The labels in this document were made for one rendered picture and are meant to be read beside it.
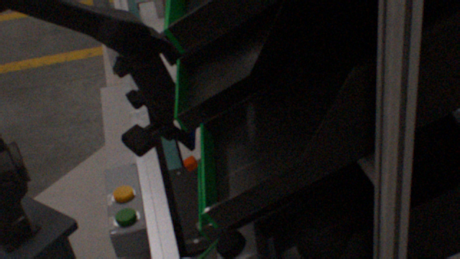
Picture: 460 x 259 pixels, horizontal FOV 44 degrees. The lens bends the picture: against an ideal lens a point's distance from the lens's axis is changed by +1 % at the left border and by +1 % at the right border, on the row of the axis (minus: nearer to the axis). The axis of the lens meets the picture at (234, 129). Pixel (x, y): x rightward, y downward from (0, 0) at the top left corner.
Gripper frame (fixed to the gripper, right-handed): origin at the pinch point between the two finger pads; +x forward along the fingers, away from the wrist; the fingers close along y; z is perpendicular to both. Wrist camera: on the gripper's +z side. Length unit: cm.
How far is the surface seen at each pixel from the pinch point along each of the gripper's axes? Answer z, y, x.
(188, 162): -1.1, 2.1, 4.4
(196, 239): -7.9, 9.4, 13.4
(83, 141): 194, -3, 102
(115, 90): 72, -8, 23
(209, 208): -46, 14, -26
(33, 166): 192, 24, 96
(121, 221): 5.6, 17.0, 10.5
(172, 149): 21.7, -2.0, 16.5
